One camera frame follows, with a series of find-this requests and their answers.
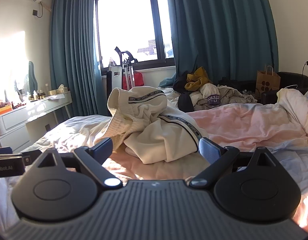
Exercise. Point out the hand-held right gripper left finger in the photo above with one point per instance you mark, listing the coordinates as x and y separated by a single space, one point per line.
103 148

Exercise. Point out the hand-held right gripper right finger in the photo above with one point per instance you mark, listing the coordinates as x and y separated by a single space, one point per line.
209 150

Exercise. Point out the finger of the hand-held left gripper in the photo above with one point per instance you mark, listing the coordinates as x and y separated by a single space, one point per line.
31 156

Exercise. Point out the white dressing table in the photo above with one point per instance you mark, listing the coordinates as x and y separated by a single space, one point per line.
24 120

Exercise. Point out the pastel pink and blue duvet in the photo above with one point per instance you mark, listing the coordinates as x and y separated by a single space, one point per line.
243 125

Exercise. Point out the orange box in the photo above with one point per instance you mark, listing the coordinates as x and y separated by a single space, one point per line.
3 111

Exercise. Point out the white jacket with purple patch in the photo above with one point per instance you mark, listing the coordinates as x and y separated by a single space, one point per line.
218 95

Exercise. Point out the black garment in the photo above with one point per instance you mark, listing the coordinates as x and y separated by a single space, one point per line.
183 100

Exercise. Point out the white tower appliance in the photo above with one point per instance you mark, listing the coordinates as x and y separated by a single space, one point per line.
115 80

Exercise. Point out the tissue box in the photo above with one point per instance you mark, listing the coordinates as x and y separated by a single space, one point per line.
62 90

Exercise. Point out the mustard yellow garment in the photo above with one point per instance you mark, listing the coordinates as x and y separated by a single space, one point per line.
197 80

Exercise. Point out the red bag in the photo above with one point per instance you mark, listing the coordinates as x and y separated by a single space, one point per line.
137 80

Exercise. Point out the small black box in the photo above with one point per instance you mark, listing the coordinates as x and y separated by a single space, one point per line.
268 96

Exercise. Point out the brown paper bag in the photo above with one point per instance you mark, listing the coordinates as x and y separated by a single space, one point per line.
267 81

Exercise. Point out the teal curtain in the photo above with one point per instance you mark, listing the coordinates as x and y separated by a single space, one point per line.
218 30
71 55

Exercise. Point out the black chair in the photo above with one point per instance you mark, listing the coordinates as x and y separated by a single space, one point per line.
293 82

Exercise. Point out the dark framed window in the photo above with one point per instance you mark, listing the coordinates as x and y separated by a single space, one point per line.
129 20

